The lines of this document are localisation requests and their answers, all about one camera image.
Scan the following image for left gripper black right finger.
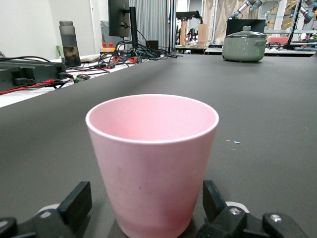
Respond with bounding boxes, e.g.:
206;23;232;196
195;179;309;238

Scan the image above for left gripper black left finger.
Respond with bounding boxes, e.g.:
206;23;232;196
0;181;93;238

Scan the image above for pink plastic cup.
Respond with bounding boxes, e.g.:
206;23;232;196
85;94;220;238

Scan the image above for dark grey table mat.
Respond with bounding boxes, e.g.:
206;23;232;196
0;53;317;238

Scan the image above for green terminal connector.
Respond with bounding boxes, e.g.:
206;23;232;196
73;73;91;84

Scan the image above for black power supply box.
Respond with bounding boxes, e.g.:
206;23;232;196
0;58;67;92

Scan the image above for yellow box with red buttons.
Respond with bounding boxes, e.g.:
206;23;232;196
100;42;116;53

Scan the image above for frosted grey bottle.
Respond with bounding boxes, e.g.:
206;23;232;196
58;20;82;67

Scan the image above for sage green cooking pot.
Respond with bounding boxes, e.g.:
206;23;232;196
221;34;268;63

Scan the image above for wooden block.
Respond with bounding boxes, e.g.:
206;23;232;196
198;23;208;48

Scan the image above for glass pot lid wooden knob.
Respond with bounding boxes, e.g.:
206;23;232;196
224;25;268;40

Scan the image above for pink box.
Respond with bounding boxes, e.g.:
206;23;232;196
266;36;290;45

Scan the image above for wide black monitor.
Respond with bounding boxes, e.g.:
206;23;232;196
226;18;267;38

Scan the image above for black monitor on pole stand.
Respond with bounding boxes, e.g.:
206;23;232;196
107;0;139;52

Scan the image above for beige curtain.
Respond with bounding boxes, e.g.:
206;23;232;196
203;0;248;42

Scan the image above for red lead cable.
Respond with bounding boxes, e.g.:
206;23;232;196
0;78;64;96

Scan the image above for tangle of black cables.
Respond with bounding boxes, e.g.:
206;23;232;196
98;39;184;70

